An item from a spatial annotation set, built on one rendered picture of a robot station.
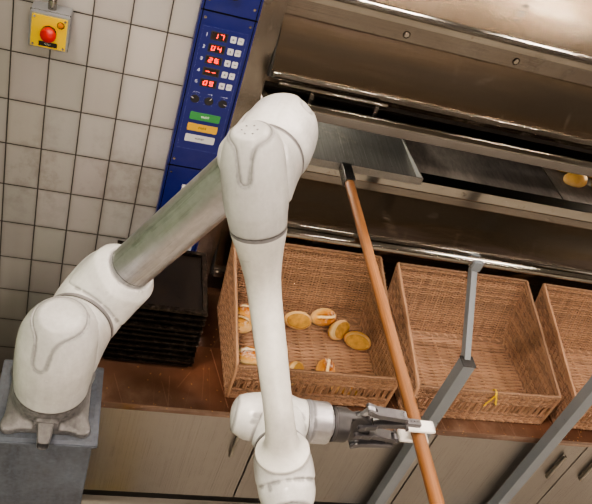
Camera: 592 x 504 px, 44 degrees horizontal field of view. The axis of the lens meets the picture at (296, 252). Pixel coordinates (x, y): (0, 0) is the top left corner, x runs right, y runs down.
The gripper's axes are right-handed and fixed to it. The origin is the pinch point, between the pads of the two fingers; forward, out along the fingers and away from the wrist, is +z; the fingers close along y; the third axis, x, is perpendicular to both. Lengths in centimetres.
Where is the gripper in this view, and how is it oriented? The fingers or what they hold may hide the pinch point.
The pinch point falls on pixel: (416, 431)
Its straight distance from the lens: 167.1
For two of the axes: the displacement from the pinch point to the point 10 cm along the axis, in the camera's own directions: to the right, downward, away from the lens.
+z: 9.5, 1.5, 2.7
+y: -2.9, 7.4, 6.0
